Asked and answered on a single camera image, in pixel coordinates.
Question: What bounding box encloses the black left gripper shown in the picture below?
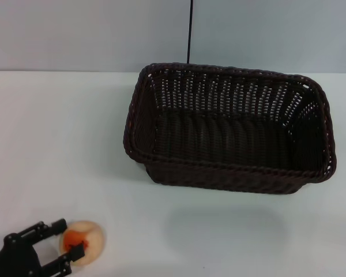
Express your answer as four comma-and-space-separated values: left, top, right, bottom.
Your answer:
0, 218, 86, 277

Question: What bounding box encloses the dark brown woven basket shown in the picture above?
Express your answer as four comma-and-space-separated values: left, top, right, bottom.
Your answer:
123, 62, 337, 197

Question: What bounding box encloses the black vertical wall strip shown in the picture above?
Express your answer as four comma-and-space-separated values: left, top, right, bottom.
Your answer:
186, 0, 194, 63

